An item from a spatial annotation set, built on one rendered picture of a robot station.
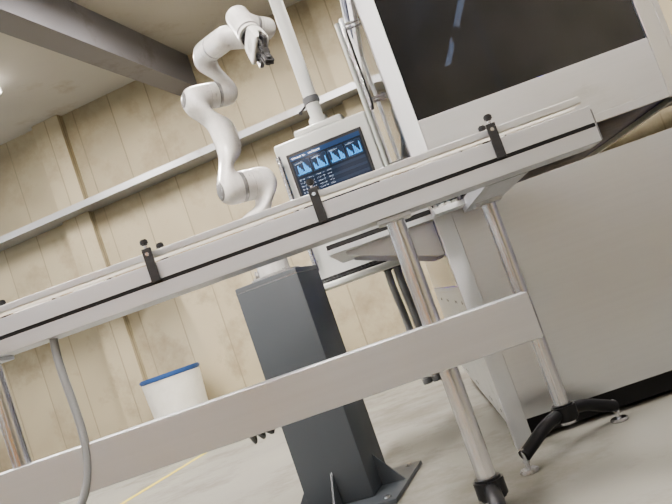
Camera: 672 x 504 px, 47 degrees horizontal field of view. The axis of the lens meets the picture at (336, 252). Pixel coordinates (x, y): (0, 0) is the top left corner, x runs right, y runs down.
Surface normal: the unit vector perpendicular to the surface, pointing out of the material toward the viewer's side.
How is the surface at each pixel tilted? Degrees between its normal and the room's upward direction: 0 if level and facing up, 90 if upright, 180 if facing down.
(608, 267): 90
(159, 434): 90
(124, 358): 90
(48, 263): 90
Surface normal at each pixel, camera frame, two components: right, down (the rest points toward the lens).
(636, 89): -0.08, -0.05
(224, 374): -0.29, 0.02
